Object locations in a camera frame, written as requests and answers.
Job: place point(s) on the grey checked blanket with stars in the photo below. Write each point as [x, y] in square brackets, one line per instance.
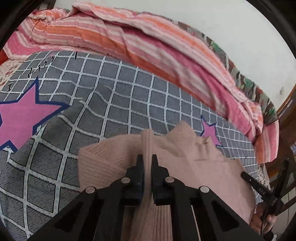
[111, 104]

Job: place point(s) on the pink orange striped quilt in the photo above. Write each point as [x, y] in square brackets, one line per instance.
[150, 46]

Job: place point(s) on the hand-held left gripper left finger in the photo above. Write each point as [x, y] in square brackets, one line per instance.
[136, 183]

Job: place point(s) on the person's right hand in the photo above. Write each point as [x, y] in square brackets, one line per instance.
[259, 217]

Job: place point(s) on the white wall switch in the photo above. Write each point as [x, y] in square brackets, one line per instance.
[281, 90]

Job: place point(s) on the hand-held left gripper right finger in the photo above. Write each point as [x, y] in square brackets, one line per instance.
[158, 183]

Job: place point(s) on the floral bedsheet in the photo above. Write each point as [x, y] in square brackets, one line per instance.
[9, 71]

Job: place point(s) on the red pillow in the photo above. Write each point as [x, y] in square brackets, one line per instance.
[2, 56]

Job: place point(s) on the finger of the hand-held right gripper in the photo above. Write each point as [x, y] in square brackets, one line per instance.
[248, 178]

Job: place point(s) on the pink knit sweater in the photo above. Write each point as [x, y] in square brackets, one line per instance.
[208, 166]

